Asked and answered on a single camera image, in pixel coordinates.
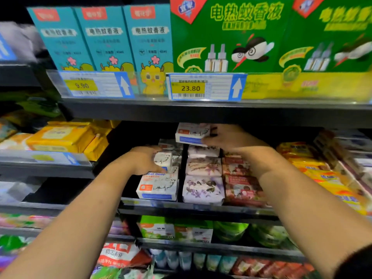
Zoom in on person's left hand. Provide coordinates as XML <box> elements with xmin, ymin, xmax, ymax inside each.
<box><xmin>124</xmin><ymin>145</ymin><xmax>175</xmax><ymax>177</ymax></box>

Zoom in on person's right hand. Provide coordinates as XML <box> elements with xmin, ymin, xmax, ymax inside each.
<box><xmin>200</xmin><ymin>124</ymin><xmax>269</xmax><ymax>157</ymax></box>

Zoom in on white blue print soap box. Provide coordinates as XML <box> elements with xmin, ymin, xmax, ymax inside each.
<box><xmin>136</xmin><ymin>171</ymin><xmax>180</xmax><ymax>202</ymax></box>
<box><xmin>175</xmin><ymin>122</ymin><xmax>212</xmax><ymax>146</ymax></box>
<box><xmin>152</xmin><ymin>149</ymin><xmax>183</xmax><ymax>172</ymax></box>
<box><xmin>158</xmin><ymin>139</ymin><xmax>184</xmax><ymax>152</ymax></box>

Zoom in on stack of pink soap boxes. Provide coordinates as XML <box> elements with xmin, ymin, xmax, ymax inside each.
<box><xmin>222</xmin><ymin>153</ymin><xmax>268</xmax><ymax>208</ymax></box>

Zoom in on stack of floral soap boxes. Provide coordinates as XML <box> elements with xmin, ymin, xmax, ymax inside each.
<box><xmin>182</xmin><ymin>145</ymin><xmax>226</xmax><ymax>206</ymax></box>

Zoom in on stack of yellow soap cartons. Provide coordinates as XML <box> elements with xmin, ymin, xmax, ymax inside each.
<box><xmin>26</xmin><ymin>119</ymin><xmax>121</xmax><ymax>163</ymax></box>

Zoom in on stack of yellow soap boxes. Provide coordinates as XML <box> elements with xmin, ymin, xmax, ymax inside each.
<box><xmin>276</xmin><ymin>141</ymin><xmax>368</xmax><ymax>215</ymax></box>

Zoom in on stack of white purple soap boxes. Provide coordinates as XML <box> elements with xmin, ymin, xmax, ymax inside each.
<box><xmin>314</xmin><ymin>129</ymin><xmax>372</xmax><ymax>198</ymax></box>

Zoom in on person's right forearm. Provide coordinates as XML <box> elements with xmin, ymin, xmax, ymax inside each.
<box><xmin>244</xmin><ymin>142</ymin><xmax>372</xmax><ymax>271</ymax></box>

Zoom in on person's left forearm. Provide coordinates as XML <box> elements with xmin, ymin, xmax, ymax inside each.
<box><xmin>0</xmin><ymin>160</ymin><xmax>155</xmax><ymax>279</ymax></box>

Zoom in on white blue price tag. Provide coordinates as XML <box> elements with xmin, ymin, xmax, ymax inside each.
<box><xmin>166</xmin><ymin>72</ymin><xmax>248</xmax><ymax>103</ymax></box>
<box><xmin>0</xmin><ymin>33</ymin><xmax>18</xmax><ymax>62</ymax></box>
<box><xmin>58</xmin><ymin>71</ymin><xmax>136</xmax><ymax>99</ymax></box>

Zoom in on green white carton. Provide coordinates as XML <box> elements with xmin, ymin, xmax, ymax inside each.
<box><xmin>174</xmin><ymin>219</ymin><xmax>215</xmax><ymax>243</ymax></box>
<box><xmin>138</xmin><ymin>215</ymin><xmax>176</xmax><ymax>240</ymax></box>

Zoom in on red white packet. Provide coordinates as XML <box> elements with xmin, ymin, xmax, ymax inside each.
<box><xmin>96</xmin><ymin>241</ymin><xmax>152</xmax><ymax>269</ymax></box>

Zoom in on row of blue white tubes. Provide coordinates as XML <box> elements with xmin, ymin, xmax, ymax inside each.
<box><xmin>150</xmin><ymin>248</ymin><xmax>239</xmax><ymax>274</ymax></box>

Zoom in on white blue price strip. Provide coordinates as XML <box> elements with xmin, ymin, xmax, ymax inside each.
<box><xmin>0</xmin><ymin>149</ymin><xmax>93</xmax><ymax>166</ymax></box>

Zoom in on green box mosquito print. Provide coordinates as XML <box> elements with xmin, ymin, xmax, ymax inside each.
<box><xmin>170</xmin><ymin>0</ymin><xmax>298</xmax><ymax>99</ymax></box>
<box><xmin>278</xmin><ymin>0</ymin><xmax>372</xmax><ymax>101</ymax></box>

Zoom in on white floral packet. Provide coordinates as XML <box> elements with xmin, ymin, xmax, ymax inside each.
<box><xmin>90</xmin><ymin>265</ymin><xmax>152</xmax><ymax>279</ymax></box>

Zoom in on dark green packets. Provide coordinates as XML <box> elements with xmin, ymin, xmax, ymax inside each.
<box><xmin>0</xmin><ymin>90</ymin><xmax>65</xmax><ymax>120</ymax></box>

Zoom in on teal box pink flower print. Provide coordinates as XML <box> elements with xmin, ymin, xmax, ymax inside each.
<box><xmin>27</xmin><ymin>5</ymin><xmax>96</xmax><ymax>72</ymax></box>
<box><xmin>74</xmin><ymin>5</ymin><xmax>140</xmax><ymax>93</ymax></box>

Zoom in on white plastic pack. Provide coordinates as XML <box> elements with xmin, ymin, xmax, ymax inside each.
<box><xmin>0</xmin><ymin>180</ymin><xmax>44</xmax><ymax>204</ymax></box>

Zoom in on row of red tubes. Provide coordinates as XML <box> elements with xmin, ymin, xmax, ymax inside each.
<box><xmin>231</xmin><ymin>257</ymin><xmax>317</xmax><ymax>279</ymax></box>

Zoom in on row of pink orange packets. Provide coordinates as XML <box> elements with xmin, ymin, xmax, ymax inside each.
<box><xmin>0</xmin><ymin>213</ymin><xmax>56</xmax><ymax>229</ymax></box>

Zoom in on orange white packet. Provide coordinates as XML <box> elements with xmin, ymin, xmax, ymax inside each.
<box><xmin>0</xmin><ymin>116</ymin><xmax>21</xmax><ymax>142</ymax></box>

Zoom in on pile of colourful packets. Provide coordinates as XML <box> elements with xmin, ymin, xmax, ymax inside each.
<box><xmin>0</xmin><ymin>234</ymin><xmax>30</xmax><ymax>271</ymax></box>

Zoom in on stack of white plastic packs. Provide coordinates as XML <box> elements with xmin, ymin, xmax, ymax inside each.
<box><xmin>0</xmin><ymin>23</ymin><xmax>47</xmax><ymax>62</ymax></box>

